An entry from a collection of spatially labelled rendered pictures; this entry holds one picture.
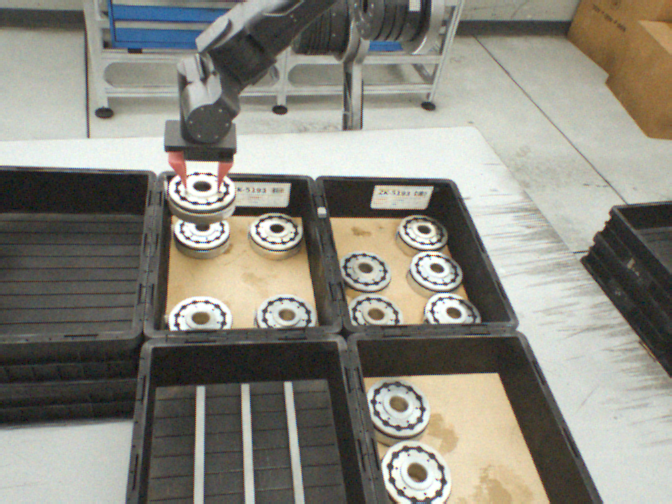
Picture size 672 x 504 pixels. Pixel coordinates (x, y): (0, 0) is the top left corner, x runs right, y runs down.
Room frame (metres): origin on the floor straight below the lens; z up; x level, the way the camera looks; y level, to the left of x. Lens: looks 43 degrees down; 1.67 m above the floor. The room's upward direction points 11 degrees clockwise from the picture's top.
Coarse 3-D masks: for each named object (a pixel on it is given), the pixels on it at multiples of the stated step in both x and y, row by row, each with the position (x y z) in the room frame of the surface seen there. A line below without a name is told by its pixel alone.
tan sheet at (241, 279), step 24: (240, 216) 0.94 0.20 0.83; (240, 240) 0.87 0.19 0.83; (192, 264) 0.78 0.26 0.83; (216, 264) 0.79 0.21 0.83; (240, 264) 0.80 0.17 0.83; (264, 264) 0.81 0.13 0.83; (288, 264) 0.83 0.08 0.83; (168, 288) 0.71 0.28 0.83; (192, 288) 0.72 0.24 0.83; (216, 288) 0.73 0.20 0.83; (240, 288) 0.74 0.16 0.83; (264, 288) 0.75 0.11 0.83; (288, 288) 0.77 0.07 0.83; (312, 288) 0.78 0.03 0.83; (168, 312) 0.66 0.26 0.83; (240, 312) 0.69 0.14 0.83
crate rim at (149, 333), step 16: (160, 176) 0.89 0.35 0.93; (240, 176) 0.94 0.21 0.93; (256, 176) 0.95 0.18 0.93; (272, 176) 0.96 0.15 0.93; (288, 176) 0.97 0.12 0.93; (304, 176) 0.98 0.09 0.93; (160, 192) 0.85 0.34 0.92; (160, 208) 0.80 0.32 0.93; (160, 224) 0.76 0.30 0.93; (320, 224) 0.85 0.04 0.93; (160, 240) 0.73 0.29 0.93; (320, 240) 0.81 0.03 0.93; (336, 304) 0.66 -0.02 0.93; (144, 320) 0.56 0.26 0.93; (336, 320) 0.63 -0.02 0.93; (144, 336) 0.54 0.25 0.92; (160, 336) 0.53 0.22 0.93; (176, 336) 0.54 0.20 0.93; (192, 336) 0.54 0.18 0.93; (208, 336) 0.55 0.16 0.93; (224, 336) 0.56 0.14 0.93
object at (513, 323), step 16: (320, 176) 0.99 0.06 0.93; (336, 176) 1.00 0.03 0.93; (352, 176) 1.01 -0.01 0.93; (368, 176) 1.02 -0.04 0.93; (320, 192) 0.94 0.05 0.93; (464, 208) 0.98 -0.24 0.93; (480, 240) 0.89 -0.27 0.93; (336, 256) 0.77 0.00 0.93; (336, 272) 0.73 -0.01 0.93; (496, 272) 0.81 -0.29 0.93; (336, 288) 0.70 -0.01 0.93; (496, 288) 0.77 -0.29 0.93; (512, 320) 0.70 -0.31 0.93
